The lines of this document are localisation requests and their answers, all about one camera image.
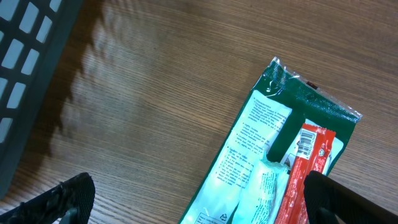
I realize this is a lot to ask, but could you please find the grey plastic shopping basket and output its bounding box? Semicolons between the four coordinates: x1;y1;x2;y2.
1;0;83;197

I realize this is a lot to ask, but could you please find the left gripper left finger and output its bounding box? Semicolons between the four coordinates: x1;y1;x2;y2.
1;172;95;223

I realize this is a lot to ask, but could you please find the green plastic packet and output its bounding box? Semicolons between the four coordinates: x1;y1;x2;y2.
179;57;363;223

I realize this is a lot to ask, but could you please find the pale teal sachet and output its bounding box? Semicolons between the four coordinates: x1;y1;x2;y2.
232;160;290;224

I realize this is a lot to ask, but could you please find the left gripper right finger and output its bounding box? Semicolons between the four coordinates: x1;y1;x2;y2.
303;170;397;224

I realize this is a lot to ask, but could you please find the red sachet stick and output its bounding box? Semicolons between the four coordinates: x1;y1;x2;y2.
275;124;335;224

